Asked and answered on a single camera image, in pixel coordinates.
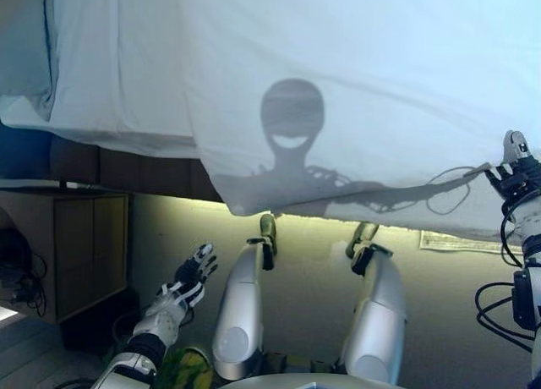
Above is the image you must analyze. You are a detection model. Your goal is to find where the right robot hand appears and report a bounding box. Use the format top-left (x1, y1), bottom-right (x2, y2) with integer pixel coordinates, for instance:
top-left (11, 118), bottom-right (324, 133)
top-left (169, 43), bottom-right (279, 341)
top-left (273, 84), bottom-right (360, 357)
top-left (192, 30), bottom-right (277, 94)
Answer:
top-left (484, 129), bottom-right (541, 205)

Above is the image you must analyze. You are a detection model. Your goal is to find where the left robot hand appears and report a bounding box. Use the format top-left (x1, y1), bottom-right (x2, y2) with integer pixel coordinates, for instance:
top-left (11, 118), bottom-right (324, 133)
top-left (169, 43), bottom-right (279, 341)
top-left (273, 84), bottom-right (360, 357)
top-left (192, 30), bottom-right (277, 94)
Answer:
top-left (174, 244), bottom-right (219, 300)

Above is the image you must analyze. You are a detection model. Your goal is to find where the white duvet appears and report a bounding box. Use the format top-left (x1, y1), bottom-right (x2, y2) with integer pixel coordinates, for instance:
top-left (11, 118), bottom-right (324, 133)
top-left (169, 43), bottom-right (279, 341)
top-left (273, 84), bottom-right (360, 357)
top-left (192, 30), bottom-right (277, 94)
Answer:
top-left (176, 0), bottom-right (541, 243)

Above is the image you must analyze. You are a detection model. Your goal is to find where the white bed sheet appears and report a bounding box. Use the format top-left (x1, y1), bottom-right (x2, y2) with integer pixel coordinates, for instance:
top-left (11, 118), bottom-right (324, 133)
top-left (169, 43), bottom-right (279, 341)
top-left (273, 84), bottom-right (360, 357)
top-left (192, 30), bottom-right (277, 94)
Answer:
top-left (0, 0), bottom-right (200, 162)

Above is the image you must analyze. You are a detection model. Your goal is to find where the pale patterned rug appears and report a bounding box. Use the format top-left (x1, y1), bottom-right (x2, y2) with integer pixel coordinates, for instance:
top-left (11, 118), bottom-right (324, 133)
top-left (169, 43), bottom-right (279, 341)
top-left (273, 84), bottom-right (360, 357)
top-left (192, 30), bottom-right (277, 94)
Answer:
top-left (417, 230), bottom-right (526, 255)

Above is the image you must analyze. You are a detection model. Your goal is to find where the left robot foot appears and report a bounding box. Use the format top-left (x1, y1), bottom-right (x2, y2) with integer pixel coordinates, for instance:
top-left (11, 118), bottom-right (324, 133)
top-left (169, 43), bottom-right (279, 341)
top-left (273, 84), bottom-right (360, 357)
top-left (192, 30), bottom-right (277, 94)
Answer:
top-left (258, 213), bottom-right (278, 249)

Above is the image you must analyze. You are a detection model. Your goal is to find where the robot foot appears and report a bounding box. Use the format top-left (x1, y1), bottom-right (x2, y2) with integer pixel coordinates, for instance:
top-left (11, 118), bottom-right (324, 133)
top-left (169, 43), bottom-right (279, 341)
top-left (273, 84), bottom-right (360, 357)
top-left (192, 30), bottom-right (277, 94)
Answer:
top-left (258, 213), bottom-right (278, 249)
top-left (345, 221), bottom-right (380, 259)

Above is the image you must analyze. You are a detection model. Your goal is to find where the green yellow patterned object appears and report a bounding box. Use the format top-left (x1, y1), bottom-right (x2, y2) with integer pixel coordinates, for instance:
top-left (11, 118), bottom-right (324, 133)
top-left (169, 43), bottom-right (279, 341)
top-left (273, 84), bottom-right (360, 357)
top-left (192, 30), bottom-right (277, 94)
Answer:
top-left (159, 345), bottom-right (213, 389)

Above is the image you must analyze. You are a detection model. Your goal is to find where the wooden nightstand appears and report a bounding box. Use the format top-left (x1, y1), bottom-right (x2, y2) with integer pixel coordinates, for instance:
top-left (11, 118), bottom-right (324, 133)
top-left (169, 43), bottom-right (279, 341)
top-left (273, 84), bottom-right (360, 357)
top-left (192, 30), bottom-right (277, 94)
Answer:
top-left (0, 189), bottom-right (130, 324)

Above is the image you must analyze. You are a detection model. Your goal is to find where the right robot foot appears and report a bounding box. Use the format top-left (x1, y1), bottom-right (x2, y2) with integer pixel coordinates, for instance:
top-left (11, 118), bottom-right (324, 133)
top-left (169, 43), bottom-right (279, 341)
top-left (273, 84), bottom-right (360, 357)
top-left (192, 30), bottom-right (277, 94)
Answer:
top-left (345, 221), bottom-right (380, 259)

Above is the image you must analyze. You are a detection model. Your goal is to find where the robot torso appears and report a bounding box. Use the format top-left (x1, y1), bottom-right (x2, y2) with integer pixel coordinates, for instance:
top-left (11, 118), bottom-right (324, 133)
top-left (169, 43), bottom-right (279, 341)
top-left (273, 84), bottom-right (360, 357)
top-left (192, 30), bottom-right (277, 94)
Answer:
top-left (233, 373), bottom-right (391, 389)

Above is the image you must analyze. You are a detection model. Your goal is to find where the right robot leg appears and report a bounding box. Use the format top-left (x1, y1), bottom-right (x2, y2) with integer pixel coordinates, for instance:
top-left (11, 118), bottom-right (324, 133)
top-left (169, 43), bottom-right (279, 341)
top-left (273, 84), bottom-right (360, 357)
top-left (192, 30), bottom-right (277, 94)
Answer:
top-left (339, 243), bottom-right (410, 386)

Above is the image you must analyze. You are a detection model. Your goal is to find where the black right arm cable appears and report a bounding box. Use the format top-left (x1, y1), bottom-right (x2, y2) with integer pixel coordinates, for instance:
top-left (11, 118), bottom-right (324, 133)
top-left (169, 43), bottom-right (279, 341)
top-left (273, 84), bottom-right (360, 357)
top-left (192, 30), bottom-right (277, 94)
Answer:
top-left (474, 202), bottom-right (541, 336)

